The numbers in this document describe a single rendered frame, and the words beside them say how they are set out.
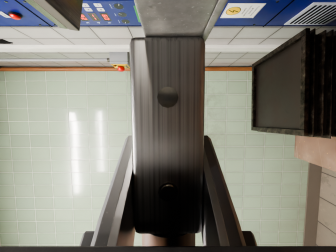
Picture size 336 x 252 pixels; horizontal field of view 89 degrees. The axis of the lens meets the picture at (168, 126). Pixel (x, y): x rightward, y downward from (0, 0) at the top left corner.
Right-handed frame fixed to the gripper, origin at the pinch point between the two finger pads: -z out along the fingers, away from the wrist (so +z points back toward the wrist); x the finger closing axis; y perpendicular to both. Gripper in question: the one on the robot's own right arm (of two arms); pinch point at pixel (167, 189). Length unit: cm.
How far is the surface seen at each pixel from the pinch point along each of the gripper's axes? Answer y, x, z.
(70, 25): -1.3, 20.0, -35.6
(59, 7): -4.5, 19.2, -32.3
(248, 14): 0, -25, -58
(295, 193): 120, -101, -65
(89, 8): -2, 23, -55
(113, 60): 24, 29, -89
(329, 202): 117, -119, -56
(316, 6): -3, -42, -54
